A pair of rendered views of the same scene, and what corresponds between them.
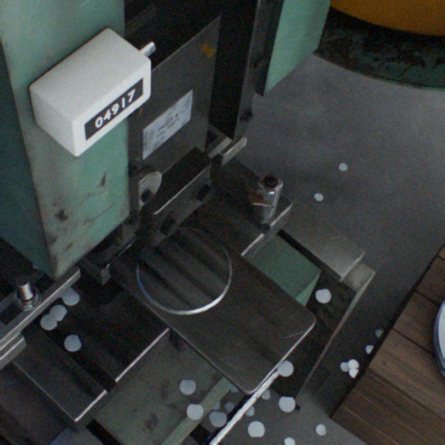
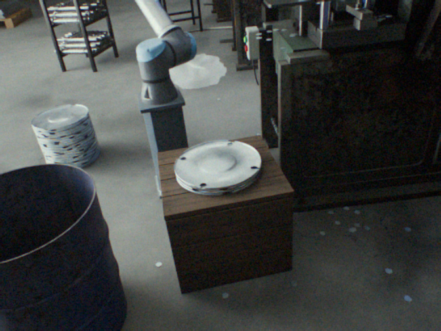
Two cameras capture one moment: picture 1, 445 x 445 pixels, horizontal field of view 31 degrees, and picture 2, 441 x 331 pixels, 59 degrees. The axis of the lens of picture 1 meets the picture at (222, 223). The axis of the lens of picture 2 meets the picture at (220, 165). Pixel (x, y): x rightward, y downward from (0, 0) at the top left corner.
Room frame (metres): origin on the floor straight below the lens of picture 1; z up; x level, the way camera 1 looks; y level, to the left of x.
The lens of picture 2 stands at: (1.54, -1.16, 1.08)
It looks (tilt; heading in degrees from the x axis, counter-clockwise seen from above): 33 degrees down; 147
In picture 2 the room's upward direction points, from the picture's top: 6 degrees counter-clockwise
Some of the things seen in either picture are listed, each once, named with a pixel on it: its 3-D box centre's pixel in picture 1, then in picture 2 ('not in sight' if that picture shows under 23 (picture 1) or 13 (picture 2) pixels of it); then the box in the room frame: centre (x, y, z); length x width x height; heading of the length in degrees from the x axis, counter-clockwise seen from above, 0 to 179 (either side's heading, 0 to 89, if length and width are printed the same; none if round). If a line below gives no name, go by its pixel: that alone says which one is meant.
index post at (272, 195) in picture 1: (266, 197); (324, 13); (0.60, -0.06, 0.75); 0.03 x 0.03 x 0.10; 58
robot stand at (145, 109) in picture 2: not in sight; (168, 144); (0.13, -0.51, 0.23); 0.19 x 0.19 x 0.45; 68
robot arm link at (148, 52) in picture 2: not in sight; (153, 58); (0.13, -0.50, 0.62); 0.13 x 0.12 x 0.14; 100
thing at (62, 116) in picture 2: not in sight; (60, 116); (-0.50, -0.80, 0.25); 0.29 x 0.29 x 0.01
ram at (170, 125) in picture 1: (136, 116); not in sight; (0.50, 0.11, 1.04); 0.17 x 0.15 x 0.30; 58
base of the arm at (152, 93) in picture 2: not in sight; (157, 86); (0.13, -0.51, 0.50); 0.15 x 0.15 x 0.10
